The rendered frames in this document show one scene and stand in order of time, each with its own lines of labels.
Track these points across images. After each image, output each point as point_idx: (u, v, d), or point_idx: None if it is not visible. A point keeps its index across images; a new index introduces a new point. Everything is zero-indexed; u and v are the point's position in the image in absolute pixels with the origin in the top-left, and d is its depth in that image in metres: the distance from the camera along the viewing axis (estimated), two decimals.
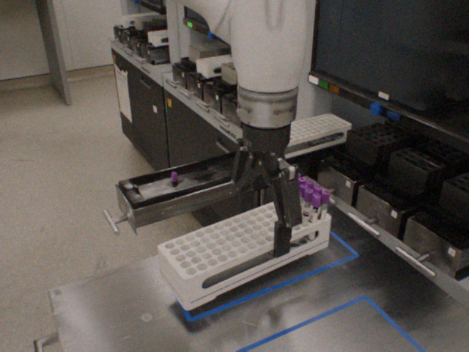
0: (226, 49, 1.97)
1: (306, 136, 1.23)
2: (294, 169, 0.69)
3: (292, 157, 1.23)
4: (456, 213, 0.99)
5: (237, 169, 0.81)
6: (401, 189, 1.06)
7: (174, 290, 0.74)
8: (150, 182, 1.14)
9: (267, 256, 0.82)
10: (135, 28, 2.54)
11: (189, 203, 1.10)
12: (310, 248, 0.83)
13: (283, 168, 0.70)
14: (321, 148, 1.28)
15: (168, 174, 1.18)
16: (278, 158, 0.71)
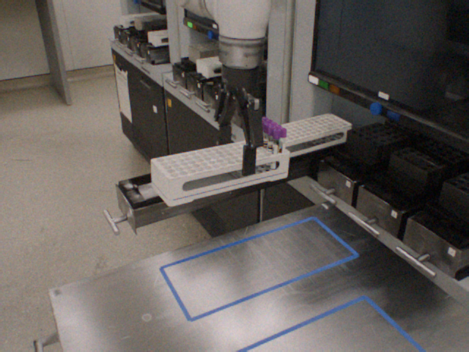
0: None
1: (306, 136, 1.23)
2: (258, 101, 0.92)
3: (292, 157, 1.23)
4: (456, 213, 0.99)
5: (218, 108, 1.03)
6: (401, 189, 1.06)
7: (161, 192, 0.95)
8: (150, 182, 1.14)
9: (237, 179, 1.04)
10: (135, 28, 2.54)
11: (189, 203, 1.10)
12: (271, 176, 1.04)
13: (250, 100, 0.92)
14: (321, 148, 1.28)
15: None
16: (248, 94, 0.94)
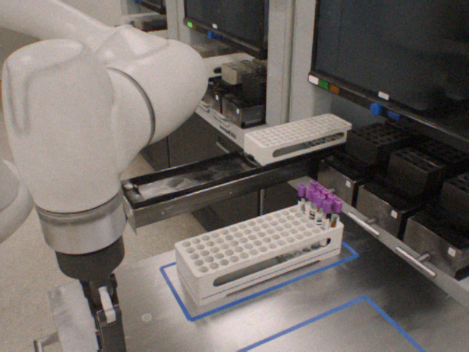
0: (226, 49, 1.97)
1: (306, 136, 1.23)
2: None
3: (292, 157, 1.23)
4: (456, 213, 0.99)
5: (122, 330, 0.56)
6: (401, 189, 1.06)
7: (187, 286, 0.78)
8: (150, 182, 1.14)
9: (278, 259, 0.86)
10: None
11: (189, 203, 1.10)
12: (321, 254, 0.86)
13: None
14: (321, 148, 1.28)
15: (168, 174, 1.18)
16: None
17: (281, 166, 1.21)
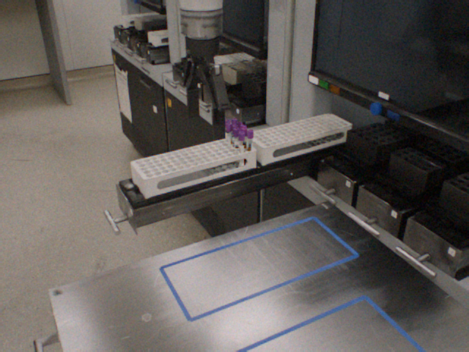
0: (226, 49, 1.97)
1: (306, 136, 1.23)
2: (218, 66, 0.99)
3: (292, 157, 1.23)
4: (456, 213, 0.99)
5: (185, 75, 1.12)
6: (401, 189, 1.06)
7: (140, 190, 1.08)
8: None
9: (209, 175, 1.16)
10: (135, 28, 2.54)
11: (190, 203, 1.10)
12: (240, 171, 1.16)
13: (212, 67, 1.00)
14: (321, 148, 1.28)
15: None
16: (209, 62, 1.01)
17: (281, 166, 1.21)
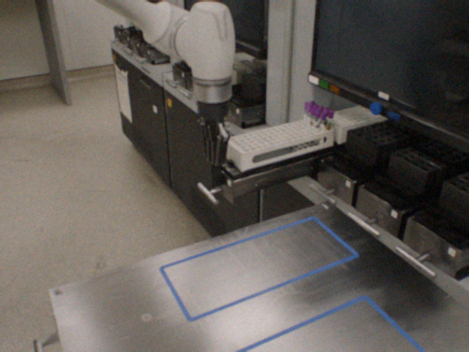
0: None
1: (377, 118, 1.34)
2: (201, 119, 1.18)
3: None
4: (456, 213, 0.99)
5: (224, 149, 1.13)
6: (401, 189, 1.06)
7: (234, 164, 1.19)
8: None
9: (292, 152, 1.27)
10: (135, 28, 2.54)
11: (278, 177, 1.22)
12: (320, 149, 1.27)
13: None
14: None
15: None
16: None
17: None
